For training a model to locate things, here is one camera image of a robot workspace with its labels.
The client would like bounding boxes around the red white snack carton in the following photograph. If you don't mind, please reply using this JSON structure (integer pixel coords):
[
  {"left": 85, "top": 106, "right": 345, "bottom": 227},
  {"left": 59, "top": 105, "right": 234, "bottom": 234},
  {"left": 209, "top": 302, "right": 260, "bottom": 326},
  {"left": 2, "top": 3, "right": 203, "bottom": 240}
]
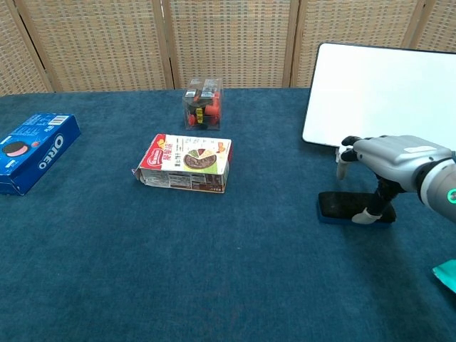
[{"left": 131, "top": 133, "right": 234, "bottom": 194}]

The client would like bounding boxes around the teal object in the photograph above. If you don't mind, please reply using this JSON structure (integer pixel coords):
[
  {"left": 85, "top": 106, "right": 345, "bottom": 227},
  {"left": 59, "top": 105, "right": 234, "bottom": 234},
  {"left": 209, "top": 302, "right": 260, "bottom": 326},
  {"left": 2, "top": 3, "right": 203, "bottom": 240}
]
[{"left": 431, "top": 259, "right": 456, "bottom": 294}]

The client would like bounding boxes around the white magnetic whiteboard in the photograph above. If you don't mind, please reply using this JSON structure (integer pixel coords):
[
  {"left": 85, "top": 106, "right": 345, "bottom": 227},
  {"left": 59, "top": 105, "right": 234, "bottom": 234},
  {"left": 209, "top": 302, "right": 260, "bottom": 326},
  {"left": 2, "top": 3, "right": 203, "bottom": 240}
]
[{"left": 301, "top": 42, "right": 456, "bottom": 152}]

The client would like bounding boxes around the clear box of clips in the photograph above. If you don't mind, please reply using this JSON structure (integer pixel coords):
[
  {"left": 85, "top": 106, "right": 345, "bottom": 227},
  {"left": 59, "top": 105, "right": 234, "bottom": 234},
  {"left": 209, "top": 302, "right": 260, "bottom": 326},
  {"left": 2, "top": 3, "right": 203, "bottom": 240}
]
[{"left": 182, "top": 78, "right": 224, "bottom": 131}]

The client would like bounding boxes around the blue table cloth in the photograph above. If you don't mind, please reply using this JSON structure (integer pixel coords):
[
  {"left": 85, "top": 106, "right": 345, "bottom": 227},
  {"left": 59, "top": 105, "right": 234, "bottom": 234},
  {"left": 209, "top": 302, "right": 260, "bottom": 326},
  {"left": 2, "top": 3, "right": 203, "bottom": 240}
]
[{"left": 0, "top": 87, "right": 456, "bottom": 342}]

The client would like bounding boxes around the black blue whiteboard eraser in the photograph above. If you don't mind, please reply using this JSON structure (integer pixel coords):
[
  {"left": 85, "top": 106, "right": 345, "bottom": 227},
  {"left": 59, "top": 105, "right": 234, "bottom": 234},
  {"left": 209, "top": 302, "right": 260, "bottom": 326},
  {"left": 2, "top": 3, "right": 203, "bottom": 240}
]
[{"left": 317, "top": 191, "right": 398, "bottom": 229}]

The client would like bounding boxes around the blue Oreo cookie box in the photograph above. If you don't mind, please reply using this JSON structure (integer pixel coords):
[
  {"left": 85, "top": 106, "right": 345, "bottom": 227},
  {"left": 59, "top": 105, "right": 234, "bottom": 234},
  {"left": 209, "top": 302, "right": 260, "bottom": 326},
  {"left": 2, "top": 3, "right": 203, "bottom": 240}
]
[{"left": 0, "top": 113, "right": 82, "bottom": 197}]

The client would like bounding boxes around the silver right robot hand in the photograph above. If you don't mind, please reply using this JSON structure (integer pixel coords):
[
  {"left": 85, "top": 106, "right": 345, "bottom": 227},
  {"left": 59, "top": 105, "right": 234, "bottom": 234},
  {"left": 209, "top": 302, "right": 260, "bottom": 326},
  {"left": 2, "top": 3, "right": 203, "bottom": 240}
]
[{"left": 336, "top": 134, "right": 454, "bottom": 225}]

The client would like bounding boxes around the woven wooden folding screen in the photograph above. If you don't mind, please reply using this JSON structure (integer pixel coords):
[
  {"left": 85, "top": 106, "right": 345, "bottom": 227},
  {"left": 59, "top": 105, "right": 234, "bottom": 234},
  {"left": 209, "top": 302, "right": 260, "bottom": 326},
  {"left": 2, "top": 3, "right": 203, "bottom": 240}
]
[{"left": 0, "top": 0, "right": 456, "bottom": 97}]

